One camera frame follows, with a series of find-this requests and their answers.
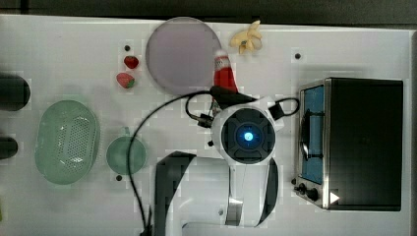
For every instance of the green cup with handle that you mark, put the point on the green cup with handle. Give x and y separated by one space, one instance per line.
121 156

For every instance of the pink strawberry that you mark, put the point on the pink strawberry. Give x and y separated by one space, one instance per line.
125 80

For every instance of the dark red strawberry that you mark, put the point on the dark red strawberry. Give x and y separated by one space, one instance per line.
131 62

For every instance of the grey round plate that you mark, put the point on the grey round plate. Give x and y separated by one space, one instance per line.
180 55

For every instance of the red plush ketchup bottle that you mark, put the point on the red plush ketchup bottle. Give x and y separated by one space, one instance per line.
223 73

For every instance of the green perforated colander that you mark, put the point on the green perforated colander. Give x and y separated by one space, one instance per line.
67 142

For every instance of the peeled banana toy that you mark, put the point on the peeled banana toy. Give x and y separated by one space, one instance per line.
249 39

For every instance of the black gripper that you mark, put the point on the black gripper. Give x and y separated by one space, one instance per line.
226 97

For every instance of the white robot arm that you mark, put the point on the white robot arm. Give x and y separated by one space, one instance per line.
240 186

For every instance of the black round pan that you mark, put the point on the black round pan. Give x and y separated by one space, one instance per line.
14 93

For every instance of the black toaster oven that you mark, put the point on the black toaster oven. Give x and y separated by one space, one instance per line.
350 144

